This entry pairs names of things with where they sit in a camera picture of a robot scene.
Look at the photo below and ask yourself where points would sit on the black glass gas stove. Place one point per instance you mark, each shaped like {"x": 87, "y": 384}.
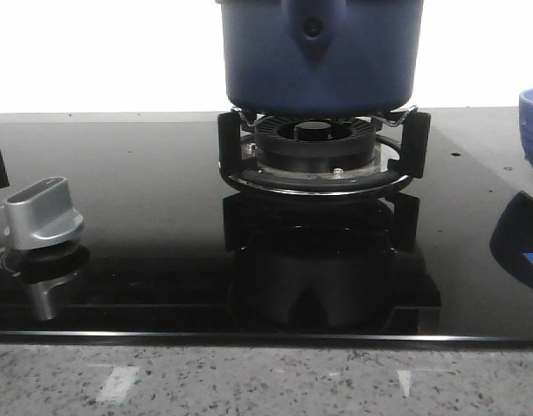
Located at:
{"x": 170, "y": 254}

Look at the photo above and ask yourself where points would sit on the black gas burner head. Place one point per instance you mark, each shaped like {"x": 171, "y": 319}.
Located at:
{"x": 299, "y": 145}

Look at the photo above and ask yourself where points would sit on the black burner pot support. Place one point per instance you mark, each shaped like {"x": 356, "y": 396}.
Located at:
{"x": 399, "y": 158}

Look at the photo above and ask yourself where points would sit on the dark blue cooking pot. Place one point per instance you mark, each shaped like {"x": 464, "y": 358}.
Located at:
{"x": 320, "y": 58}

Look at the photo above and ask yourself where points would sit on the silver stove knob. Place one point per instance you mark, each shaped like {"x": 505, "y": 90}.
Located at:
{"x": 42, "y": 215}

